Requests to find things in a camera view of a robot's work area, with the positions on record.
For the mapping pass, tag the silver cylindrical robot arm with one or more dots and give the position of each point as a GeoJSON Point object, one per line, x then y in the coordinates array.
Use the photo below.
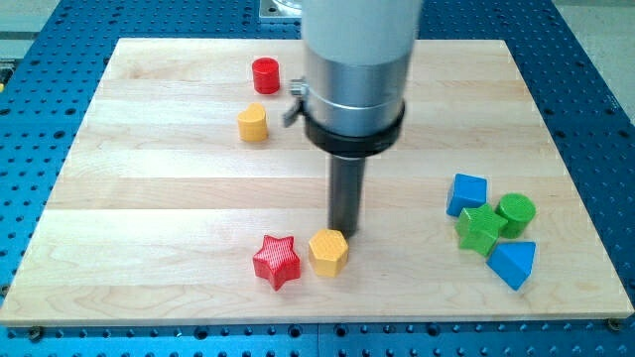
{"type": "Point", "coordinates": [356, 60]}

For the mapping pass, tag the red cylinder block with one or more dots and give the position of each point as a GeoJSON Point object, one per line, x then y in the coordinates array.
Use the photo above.
{"type": "Point", "coordinates": [266, 76]}

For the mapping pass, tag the red star block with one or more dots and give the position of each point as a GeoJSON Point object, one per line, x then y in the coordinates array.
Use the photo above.
{"type": "Point", "coordinates": [276, 261]}

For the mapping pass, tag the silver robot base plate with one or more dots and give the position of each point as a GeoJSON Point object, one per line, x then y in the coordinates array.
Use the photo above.
{"type": "Point", "coordinates": [278, 10]}

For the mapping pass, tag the yellow heart block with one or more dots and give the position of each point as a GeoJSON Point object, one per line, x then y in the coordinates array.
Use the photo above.
{"type": "Point", "coordinates": [252, 123]}

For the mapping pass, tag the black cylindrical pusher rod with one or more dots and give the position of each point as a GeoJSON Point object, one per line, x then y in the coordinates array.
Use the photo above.
{"type": "Point", "coordinates": [346, 176]}

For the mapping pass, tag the blue perforated metal base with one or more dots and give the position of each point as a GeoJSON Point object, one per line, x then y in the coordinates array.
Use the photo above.
{"type": "Point", "coordinates": [50, 89]}

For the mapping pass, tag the green star block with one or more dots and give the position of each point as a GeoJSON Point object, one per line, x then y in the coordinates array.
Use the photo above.
{"type": "Point", "coordinates": [479, 228]}

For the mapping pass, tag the blue cube block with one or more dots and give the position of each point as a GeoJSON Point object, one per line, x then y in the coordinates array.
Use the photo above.
{"type": "Point", "coordinates": [465, 192]}

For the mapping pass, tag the blue triangle block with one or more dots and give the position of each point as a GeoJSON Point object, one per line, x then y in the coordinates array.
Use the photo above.
{"type": "Point", "coordinates": [513, 262]}

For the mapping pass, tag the green cylinder block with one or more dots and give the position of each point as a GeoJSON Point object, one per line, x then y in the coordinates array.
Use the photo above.
{"type": "Point", "coordinates": [519, 210]}

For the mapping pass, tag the light wooden board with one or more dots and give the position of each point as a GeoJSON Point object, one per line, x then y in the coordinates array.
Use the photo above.
{"type": "Point", "coordinates": [160, 207]}

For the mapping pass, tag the yellow hexagon block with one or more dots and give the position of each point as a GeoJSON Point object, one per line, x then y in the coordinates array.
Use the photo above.
{"type": "Point", "coordinates": [328, 252]}

